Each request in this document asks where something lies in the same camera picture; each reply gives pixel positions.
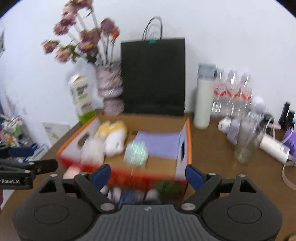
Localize white plush pouch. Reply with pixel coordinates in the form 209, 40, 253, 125
81, 138, 105, 165

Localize blue white plastic packet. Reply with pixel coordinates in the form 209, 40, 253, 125
119, 190, 145, 205

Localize bubble wrap bundle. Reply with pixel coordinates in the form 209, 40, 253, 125
123, 141, 149, 166

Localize yellow white plush toy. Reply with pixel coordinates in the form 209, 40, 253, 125
95, 120, 128, 157

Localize purple cloth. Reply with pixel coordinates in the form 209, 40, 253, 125
134, 132, 180, 159

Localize red artificial flower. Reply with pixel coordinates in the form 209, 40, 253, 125
154, 181, 182, 197

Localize white flat box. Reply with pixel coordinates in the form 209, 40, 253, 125
42, 122, 71, 146

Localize red orange cardboard box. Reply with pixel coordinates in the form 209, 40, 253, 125
57, 114, 192, 198

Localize white charger adapter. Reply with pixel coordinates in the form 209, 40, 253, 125
218, 117, 232, 133

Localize clear drinking glass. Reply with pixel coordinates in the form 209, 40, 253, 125
234, 118, 261, 164

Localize white power strip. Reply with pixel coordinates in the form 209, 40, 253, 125
259, 134, 290, 164

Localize plastic water bottle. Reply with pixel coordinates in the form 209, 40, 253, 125
226, 70, 240, 116
239, 73, 252, 113
211, 68, 226, 116

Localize white green milk carton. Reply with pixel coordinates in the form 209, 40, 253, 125
68, 74, 96, 125

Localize white round lamp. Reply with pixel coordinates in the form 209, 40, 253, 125
250, 96, 266, 114

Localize purple package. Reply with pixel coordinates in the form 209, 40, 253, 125
282, 128, 296, 158

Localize black cosmetic bottles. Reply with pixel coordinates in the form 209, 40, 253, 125
278, 101, 295, 130

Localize pink ceramic vase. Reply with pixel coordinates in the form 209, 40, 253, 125
95, 62, 125, 115

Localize white thermos bottle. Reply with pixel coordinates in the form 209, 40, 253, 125
194, 64, 216, 130

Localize black paper bag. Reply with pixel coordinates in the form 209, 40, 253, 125
121, 25, 186, 116

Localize dried pink flowers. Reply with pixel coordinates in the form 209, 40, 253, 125
41, 1, 120, 67

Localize wire storage rack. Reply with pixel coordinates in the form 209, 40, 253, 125
1, 115, 34, 159

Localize white cable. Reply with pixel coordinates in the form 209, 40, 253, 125
280, 161, 296, 189

